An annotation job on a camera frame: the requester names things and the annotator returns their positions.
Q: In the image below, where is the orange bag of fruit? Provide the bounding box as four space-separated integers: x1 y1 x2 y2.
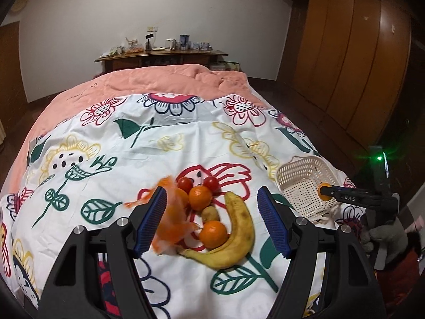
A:
124 177 200 254

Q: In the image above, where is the red tomato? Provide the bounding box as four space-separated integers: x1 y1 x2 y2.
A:
177 177 193 194
202 176 220 193

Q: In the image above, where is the white plastic perforated basket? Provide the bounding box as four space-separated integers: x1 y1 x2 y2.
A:
275 156 340 224

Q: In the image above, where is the yellow banana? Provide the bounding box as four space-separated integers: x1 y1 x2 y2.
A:
177 192 255 270

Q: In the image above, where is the orange mandarin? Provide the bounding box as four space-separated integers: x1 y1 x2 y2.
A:
318 182 332 202
188 186 213 211
198 220 228 250

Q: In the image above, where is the green kiwi fruit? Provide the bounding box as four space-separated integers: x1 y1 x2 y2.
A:
201 206 220 223

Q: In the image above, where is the grey gloved hand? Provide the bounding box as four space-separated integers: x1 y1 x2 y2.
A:
360 218 409 264

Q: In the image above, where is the white floral duvet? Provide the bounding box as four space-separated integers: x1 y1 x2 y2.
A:
1 93 352 318

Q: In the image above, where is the pink blanket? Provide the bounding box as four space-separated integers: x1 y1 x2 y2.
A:
1 64 268 193

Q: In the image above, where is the wooden wardrobe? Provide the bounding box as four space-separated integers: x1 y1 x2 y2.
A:
277 0 411 147

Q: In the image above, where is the wooden sideboard table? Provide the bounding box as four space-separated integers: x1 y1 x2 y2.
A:
94 50 228 73

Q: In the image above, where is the white kettle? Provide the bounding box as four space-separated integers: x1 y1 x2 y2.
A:
164 38 176 51

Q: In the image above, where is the blue white jug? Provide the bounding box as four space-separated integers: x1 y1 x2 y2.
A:
179 34 189 50

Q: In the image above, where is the brown wooden door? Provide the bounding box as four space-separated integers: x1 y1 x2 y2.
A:
0 22 28 135

